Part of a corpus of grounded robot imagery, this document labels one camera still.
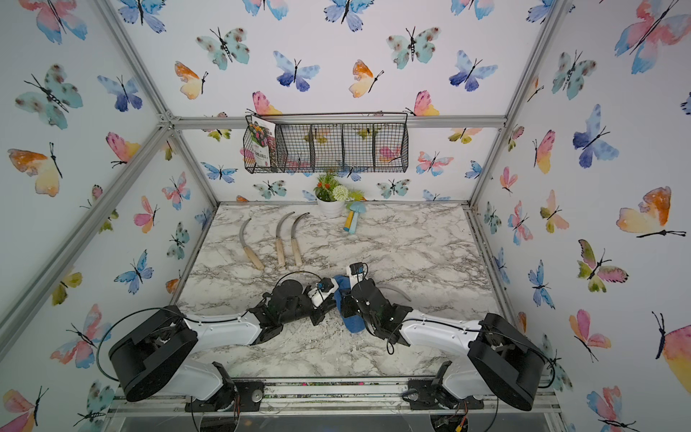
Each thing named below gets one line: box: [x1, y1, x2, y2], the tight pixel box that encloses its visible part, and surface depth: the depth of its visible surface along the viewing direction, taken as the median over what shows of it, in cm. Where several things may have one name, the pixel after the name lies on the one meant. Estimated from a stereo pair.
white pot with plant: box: [313, 170, 365, 219], surface depth 109 cm
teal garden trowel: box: [349, 200, 368, 234], surface depth 119 cm
